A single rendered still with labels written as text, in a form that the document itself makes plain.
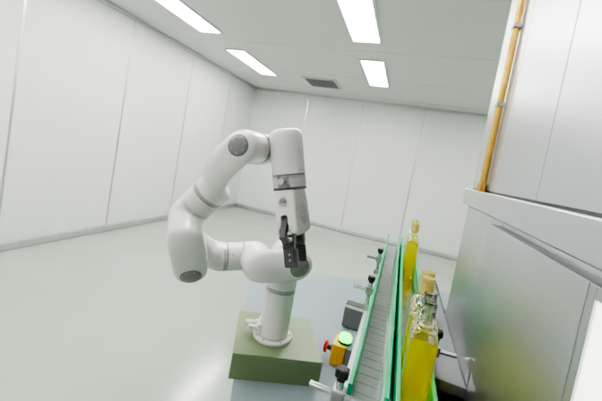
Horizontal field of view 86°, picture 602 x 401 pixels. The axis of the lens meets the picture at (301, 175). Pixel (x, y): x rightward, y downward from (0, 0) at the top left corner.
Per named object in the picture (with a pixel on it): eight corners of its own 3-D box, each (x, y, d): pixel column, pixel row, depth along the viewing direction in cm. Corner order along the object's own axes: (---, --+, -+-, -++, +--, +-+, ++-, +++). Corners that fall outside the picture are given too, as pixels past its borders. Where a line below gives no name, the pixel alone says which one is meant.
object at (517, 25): (487, 192, 104) (537, -37, 99) (477, 191, 104) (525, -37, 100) (485, 191, 107) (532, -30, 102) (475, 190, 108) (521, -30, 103)
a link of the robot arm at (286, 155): (232, 132, 73) (253, 137, 82) (236, 179, 73) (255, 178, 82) (295, 123, 68) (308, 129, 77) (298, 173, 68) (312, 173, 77)
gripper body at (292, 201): (297, 183, 67) (302, 236, 66) (312, 181, 76) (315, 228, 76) (264, 185, 69) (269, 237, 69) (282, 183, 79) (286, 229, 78)
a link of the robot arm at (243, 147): (227, 206, 83) (285, 152, 78) (194, 211, 71) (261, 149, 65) (209, 180, 85) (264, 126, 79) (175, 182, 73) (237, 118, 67)
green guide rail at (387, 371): (382, 436, 64) (390, 398, 63) (376, 434, 64) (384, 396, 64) (398, 246, 231) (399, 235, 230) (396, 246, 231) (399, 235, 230)
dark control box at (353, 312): (360, 332, 129) (364, 312, 128) (340, 326, 131) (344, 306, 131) (363, 323, 137) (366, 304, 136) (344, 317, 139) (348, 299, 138)
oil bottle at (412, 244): (411, 278, 166) (422, 226, 165) (400, 276, 168) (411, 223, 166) (411, 275, 172) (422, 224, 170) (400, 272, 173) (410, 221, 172)
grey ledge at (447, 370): (459, 422, 85) (468, 382, 84) (424, 409, 88) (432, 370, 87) (431, 294, 176) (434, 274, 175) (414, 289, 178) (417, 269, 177)
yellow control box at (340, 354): (348, 372, 103) (353, 351, 102) (326, 364, 105) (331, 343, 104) (352, 361, 109) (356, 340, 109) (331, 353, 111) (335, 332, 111)
